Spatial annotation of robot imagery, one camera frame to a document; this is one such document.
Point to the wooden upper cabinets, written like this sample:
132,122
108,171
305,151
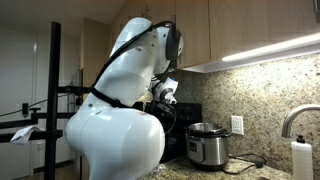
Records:
217,29

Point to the white paper tag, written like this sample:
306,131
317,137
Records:
22,136

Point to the black electric stove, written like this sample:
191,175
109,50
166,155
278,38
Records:
174,127

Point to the white wall outlet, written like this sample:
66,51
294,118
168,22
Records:
237,125

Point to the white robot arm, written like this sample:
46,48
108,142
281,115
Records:
119,141

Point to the stainless steel pressure cooker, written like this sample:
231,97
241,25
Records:
207,146

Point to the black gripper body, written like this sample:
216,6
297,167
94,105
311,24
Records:
162,110

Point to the curved steel faucet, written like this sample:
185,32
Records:
286,127

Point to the white soap bottle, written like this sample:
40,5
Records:
302,159

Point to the black camera stand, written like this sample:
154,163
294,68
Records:
51,134

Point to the under-cabinet light strip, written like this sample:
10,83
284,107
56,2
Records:
291,44

